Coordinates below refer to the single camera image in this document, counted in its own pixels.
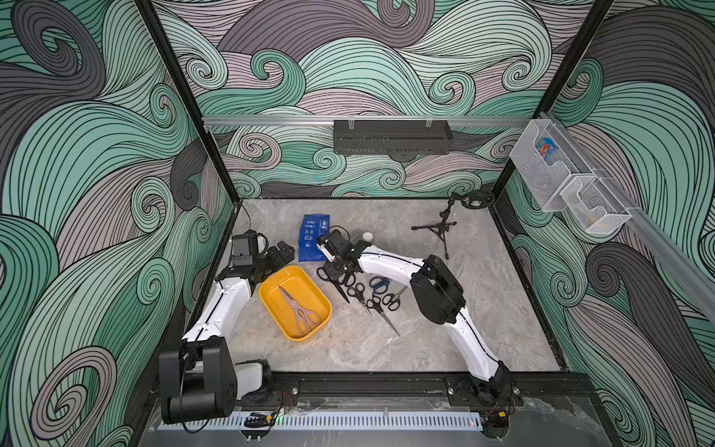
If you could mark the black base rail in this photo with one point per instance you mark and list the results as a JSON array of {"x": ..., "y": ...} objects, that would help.
[{"x": 458, "y": 388}]

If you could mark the yellow storage box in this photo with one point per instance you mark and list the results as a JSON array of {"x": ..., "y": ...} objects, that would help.
[{"x": 302, "y": 288}]

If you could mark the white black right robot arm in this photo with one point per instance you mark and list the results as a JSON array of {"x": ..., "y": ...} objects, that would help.
[{"x": 440, "y": 298}]

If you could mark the aluminium rail wall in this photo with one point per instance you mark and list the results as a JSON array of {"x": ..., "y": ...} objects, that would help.
[
  {"x": 328, "y": 120},
  {"x": 694, "y": 282}
]

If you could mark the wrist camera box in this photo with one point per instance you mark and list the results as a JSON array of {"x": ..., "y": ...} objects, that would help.
[
  {"x": 246, "y": 248},
  {"x": 328, "y": 248}
]

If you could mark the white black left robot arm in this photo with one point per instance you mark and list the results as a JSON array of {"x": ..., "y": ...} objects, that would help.
[{"x": 198, "y": 380}]

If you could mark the black corner frame post right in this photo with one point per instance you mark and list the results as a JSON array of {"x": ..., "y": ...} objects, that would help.
[{"x": 574, "y": 53}]

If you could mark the black wall mounted tray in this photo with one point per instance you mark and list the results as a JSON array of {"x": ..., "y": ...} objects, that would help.
[{"x": 401, "y": 140}]

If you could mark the black corner frame post left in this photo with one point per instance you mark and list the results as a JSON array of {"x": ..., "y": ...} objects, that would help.
[{"x": 161, "y": 41}]

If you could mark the blue wet wipes pack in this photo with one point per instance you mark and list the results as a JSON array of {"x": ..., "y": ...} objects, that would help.
[{"x": 313, "y": 226}]

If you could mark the white slotted cable duct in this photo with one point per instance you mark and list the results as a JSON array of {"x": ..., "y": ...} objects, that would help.
[{"x": 371, "y": 420}]

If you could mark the aluminium rail back wall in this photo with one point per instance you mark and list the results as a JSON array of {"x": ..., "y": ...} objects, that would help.
[{"x": 328, "y": 120}]

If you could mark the aluminium rail right wall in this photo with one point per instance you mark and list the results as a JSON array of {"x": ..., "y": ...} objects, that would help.
[{"x": 694, "y": 282}]

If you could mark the small clear wall bin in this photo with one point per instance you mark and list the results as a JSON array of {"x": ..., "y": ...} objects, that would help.
[{"x": 594, "y": 205}]

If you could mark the large black handled scissors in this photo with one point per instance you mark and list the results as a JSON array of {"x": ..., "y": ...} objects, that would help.
[{"x": 340, "y": 282}]

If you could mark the small black scissors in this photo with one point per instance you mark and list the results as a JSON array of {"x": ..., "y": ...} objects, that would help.
[{"x": 391, "y": 300}]

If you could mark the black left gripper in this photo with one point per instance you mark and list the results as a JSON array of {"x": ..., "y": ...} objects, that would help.
[{"x": 276, "y": 260}]

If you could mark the black corner frame post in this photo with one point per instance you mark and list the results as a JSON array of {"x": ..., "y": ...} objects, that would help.
[
  {"x": 161, "y": 41},
  {"x": 574, "y": 53}
]

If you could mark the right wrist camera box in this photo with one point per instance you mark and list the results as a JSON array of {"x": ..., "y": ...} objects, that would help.
[{"x": 328, "y": 248}]

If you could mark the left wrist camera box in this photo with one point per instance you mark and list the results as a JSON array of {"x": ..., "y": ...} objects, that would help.
[{"x": 246, "y": 248}]

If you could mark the black mini tripod stand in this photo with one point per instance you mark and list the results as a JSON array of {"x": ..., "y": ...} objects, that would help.
[{"x": 473, "y": 200}]

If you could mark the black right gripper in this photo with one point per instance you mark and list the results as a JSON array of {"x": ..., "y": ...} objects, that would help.
[{"x": 340, "y": 265}]

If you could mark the large clear wall bin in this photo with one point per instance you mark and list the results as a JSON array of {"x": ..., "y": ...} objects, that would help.
[{"x": 545, "y": 179}]

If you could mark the colourful item in bin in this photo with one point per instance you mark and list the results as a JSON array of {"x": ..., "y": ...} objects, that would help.
[{"x": 547, "y": 148}]

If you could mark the long thin black scissors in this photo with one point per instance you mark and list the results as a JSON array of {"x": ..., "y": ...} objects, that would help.
[{"x": 375, "y": 304}]

